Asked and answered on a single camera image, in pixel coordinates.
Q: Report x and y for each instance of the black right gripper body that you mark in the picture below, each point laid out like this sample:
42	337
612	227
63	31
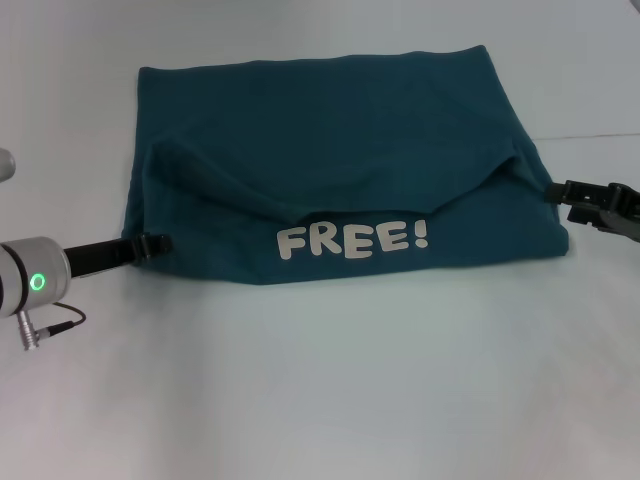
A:
625	212

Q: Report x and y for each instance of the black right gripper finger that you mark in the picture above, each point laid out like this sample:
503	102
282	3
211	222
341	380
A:
587	216
577	192

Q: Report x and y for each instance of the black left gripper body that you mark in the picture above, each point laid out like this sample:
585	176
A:
100	256

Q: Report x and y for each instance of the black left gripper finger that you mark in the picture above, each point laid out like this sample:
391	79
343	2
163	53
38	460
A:
155	246

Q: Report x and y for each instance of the teal blue t-shirt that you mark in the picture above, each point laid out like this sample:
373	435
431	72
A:
350	150

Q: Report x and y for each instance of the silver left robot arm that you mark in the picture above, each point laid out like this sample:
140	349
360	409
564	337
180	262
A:
30	280

